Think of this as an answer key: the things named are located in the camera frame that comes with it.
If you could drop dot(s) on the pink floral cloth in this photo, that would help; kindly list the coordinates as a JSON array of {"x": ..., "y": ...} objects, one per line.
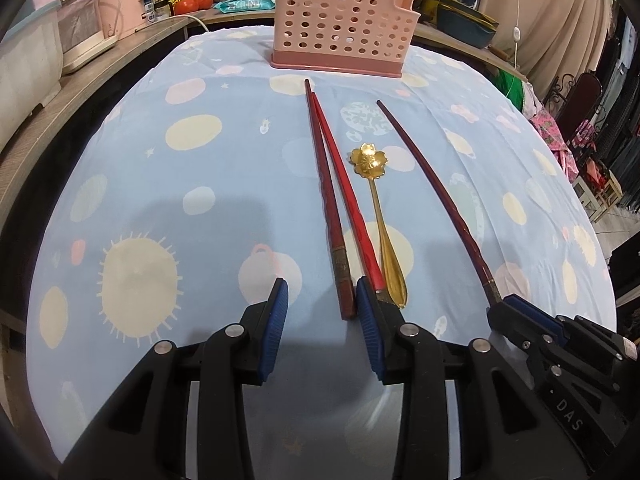
[{"x": 555, "y": 135}]

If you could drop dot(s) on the pink electric kettle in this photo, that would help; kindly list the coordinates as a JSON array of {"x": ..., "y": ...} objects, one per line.
[{"x": 125, "y": 5}]

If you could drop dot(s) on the green cloth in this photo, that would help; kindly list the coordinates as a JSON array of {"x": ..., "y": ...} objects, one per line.
[{"x": 515, "y": 90}]

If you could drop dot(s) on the bright red chopstick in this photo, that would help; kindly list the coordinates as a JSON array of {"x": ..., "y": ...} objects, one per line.
[{"x": 345, "y": 184}]

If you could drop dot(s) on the pink perforated utensil basket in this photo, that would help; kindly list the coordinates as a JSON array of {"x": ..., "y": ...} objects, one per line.
[{"x": 340, "y": 20}]

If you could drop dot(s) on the white dish box grey lid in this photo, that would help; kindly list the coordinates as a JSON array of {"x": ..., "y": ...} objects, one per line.
[{"x": 25, "y": 75}]

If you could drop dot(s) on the hanging dark clothes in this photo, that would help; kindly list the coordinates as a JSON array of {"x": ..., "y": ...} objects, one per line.
[{"x": 625, "y": 110}]

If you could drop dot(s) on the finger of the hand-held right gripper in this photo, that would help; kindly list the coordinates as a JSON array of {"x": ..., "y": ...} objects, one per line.
[
  {"x": 515, "y": 327},
  {"x": 535, "y": 312}
]

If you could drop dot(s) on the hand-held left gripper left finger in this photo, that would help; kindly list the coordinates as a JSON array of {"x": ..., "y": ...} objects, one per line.
[{"x": 274, "y": 330}]

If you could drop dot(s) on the white stool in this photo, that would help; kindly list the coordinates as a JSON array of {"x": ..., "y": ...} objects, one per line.
[{"x": 600, "y": 192}]

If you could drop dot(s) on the blue container with yellow lid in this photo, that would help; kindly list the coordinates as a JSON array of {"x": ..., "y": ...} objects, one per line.
[{"x": 465, "y": 30}]

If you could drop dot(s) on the clear appliance with white base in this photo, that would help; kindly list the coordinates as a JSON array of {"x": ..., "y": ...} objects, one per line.
[{"x": 85, "y": 35}]

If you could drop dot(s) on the blue wet wipes packet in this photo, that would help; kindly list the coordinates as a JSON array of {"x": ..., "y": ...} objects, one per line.
[{"x": 245, "y": 4}]

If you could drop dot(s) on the beige curtain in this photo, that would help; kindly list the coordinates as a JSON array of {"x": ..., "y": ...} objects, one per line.
[{"x": 550, "y": 20}]

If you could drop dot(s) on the red tomato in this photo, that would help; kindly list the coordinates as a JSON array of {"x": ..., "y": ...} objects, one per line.
[
  {"x": 185, "y": 5},
  {"x": 202, "y": 0}
]

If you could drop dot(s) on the golden flower spoon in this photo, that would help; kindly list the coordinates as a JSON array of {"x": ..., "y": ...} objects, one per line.
[{"x": 369, "y": 161}]

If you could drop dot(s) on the yellow tin can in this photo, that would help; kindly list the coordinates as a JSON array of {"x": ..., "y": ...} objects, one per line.
[{"x": 431, "y": 4}]

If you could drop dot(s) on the dark metal chair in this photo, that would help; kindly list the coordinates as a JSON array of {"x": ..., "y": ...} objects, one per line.
[{"x": 580, "y": 100}]

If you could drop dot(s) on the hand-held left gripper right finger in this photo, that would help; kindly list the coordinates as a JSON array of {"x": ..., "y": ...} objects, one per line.
[{"x": 371, "y": 330}]

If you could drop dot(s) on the dark maroon chopstick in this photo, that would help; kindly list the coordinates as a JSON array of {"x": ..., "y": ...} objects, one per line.
[{"x": 445, "y": 203}]

